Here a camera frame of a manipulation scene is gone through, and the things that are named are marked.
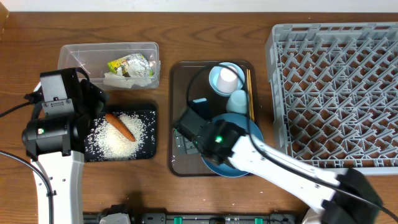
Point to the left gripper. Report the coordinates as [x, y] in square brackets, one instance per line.
[94, 101]

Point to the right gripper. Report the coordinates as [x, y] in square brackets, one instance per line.
[181, 140]

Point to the white tissue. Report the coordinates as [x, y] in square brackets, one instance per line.
[115, 80]

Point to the orange carrot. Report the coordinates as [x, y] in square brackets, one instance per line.
[120, 126]

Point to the light blue cup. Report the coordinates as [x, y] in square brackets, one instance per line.
[238, 102]

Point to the white rice pile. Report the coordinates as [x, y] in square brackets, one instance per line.
[119, 140]

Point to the green yellow snack wrapper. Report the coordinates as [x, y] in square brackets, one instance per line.
[118, 66]

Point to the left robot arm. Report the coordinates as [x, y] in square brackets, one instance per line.
[58, 158]

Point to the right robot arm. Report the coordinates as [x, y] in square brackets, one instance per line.
[332, 197]

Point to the grey dishwasher rack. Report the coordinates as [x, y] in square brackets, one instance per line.
[334, 94]

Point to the brown serving tray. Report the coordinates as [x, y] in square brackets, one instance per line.
[194, 165]

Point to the clear plastic bin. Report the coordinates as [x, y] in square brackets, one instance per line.
[93, 58]

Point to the pink cup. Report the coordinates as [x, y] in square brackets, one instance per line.
[227, 80]

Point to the black shallow tray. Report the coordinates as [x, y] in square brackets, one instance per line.
[149, 149]

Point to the right wooden chopstick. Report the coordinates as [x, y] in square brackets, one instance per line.
[251, 93]

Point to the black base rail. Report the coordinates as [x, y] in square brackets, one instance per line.
[123, 214]

